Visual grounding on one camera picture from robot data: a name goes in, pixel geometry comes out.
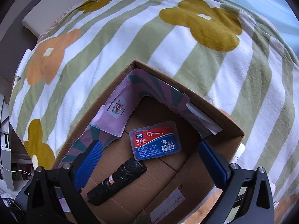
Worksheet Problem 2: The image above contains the green striped floral blanket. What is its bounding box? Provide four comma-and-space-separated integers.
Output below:
9, 0, 299, 224

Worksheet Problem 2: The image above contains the open cardboard box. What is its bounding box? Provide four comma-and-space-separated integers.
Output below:
54, 60, 244, 223

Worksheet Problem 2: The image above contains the black bag bundle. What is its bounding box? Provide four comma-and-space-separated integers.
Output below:
87, 158, 147, 206

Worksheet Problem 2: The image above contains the light blue sheer curtain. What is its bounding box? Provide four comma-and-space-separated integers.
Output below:
230, 0, 298, 55

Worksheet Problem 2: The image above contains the white bed frame panel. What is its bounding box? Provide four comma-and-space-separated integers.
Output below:
22, 0, 87, 38

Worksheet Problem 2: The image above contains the red blue floss pick case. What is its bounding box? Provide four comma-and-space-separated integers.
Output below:
129, 121, 181, 161

